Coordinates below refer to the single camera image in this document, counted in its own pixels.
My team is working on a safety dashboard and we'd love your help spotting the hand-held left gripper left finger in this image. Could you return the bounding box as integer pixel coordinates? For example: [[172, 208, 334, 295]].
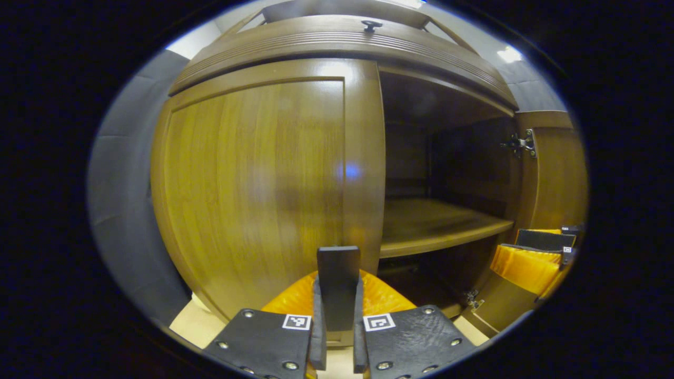
[[203, 271, 327, 379]]

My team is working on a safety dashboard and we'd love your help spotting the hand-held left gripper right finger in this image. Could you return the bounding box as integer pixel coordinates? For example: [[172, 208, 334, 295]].
[[353, 270, 477, 379]]

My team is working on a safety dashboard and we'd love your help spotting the wooden cabinet door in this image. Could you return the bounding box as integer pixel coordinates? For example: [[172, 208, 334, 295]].
[[463, 111, 588, 337], [150, 58, 386, 323]]

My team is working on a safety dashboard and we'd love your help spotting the wooden double-door shoe cabinet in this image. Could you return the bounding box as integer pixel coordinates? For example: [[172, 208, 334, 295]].
[[150, 0, 588, 337]]

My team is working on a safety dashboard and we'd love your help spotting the wooden cabinet bottom board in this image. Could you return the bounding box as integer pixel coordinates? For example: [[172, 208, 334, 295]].
[[378, 263, 467, 319]]

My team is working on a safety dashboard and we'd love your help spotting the wooden cabinet shelf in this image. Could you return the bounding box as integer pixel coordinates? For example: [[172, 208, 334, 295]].
[[380, 197, 515, 258]]

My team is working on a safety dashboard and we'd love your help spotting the wooden cabinet drawer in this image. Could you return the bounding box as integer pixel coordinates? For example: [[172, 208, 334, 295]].
[[168, 15, 519, 111]]

